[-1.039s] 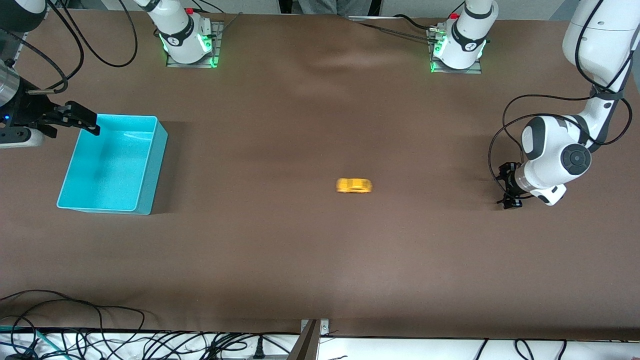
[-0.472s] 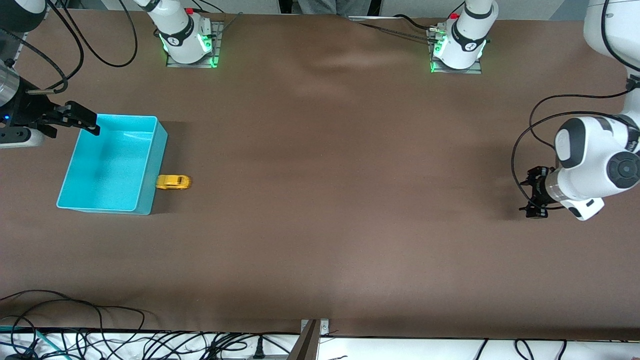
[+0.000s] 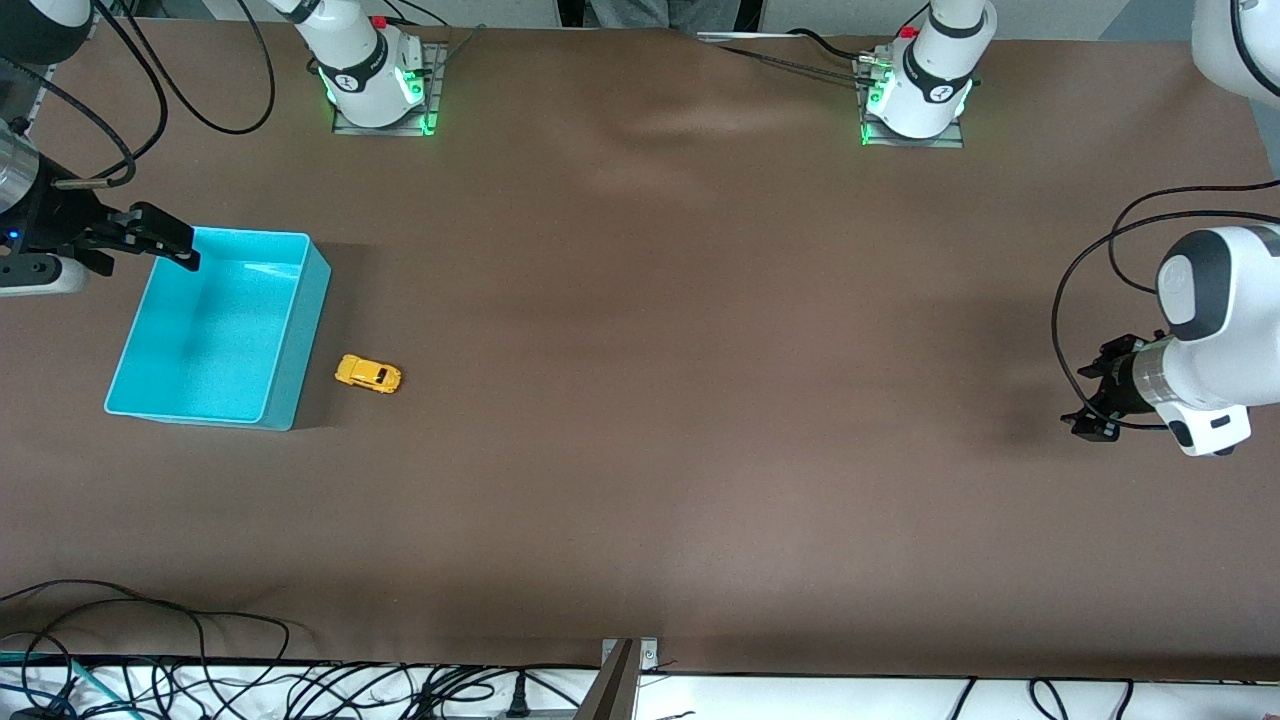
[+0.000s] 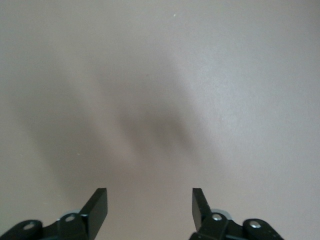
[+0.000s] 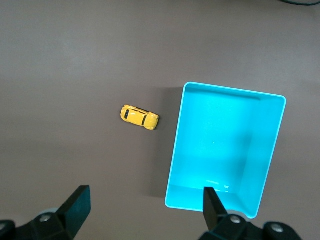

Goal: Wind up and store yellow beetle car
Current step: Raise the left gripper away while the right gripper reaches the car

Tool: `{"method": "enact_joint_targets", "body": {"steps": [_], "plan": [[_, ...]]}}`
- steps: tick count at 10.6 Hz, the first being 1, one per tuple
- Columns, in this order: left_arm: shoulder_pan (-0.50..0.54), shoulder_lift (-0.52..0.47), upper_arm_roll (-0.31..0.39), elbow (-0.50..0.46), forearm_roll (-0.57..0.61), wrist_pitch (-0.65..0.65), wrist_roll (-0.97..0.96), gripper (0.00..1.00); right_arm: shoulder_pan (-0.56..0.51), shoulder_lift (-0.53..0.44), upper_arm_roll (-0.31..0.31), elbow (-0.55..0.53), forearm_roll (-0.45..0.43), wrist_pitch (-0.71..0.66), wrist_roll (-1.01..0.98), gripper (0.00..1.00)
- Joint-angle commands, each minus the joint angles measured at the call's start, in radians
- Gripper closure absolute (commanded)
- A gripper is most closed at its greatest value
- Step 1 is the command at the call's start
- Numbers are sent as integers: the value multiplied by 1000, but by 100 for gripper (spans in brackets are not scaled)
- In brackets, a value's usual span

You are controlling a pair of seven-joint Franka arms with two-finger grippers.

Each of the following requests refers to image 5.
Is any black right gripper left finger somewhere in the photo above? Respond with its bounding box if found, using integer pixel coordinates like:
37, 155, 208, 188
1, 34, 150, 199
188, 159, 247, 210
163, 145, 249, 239
14, 184, 92, 240

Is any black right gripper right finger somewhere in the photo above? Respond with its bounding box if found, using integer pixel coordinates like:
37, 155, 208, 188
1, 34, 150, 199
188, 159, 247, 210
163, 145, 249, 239
202, 186, 264, 240

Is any yellow toy beetle car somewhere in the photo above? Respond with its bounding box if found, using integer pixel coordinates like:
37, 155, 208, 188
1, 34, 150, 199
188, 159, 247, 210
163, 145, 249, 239
119, 104, 160, 131

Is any turquoise plastic bin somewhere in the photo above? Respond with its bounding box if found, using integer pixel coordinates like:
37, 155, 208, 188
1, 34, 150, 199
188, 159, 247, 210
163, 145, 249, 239
164, 81, 287, 221

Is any brown table mat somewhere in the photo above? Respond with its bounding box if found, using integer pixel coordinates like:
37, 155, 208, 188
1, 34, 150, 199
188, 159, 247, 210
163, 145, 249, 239
0, 0, 320, 240

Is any long black floor cable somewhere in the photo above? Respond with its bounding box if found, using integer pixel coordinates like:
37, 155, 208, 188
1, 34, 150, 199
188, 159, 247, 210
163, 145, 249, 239
276, 0, 320, 7

